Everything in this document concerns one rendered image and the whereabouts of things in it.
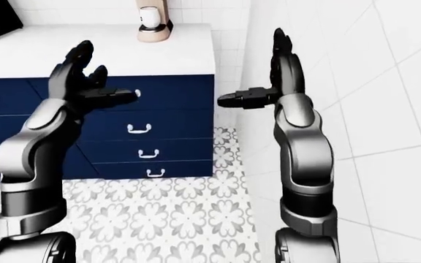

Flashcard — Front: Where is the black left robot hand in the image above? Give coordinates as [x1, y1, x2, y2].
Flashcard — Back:
[48, 39, 139, 110]

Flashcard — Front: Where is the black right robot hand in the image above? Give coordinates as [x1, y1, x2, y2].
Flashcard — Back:
[217, 27, 306, 110]

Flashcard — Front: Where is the beige coffee machine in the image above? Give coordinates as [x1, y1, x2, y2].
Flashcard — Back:
[134, 0, 175, 43]

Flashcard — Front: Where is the white coffee cup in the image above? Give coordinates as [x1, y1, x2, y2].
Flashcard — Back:
[139, 6, 159, 28]

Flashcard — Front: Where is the navy blue drawer cabinet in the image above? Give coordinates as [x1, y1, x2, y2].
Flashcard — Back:
[0, 73, 216, 182]

